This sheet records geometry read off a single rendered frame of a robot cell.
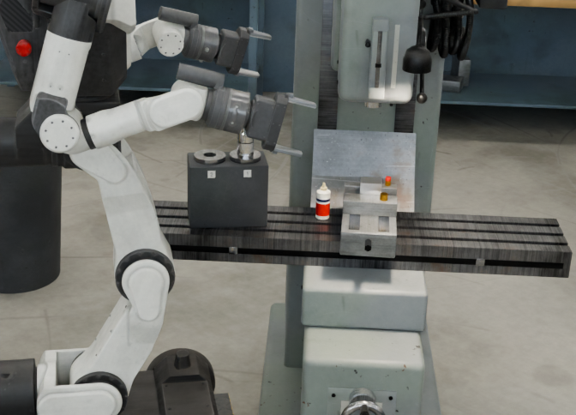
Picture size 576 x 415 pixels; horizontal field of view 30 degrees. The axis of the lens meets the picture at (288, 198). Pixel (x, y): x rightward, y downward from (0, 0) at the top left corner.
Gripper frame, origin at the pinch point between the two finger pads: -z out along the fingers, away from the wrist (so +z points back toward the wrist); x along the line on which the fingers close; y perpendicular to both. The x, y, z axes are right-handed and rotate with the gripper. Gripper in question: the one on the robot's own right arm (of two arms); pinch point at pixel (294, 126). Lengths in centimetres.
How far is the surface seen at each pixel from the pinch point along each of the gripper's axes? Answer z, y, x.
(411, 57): -31, 41, 16
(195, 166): 11, 70, -31
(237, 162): 0, 72, -28
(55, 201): 50, 224, -99
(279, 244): -16, 65, -46
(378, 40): -24, 53, 17
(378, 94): -29, 55, 3
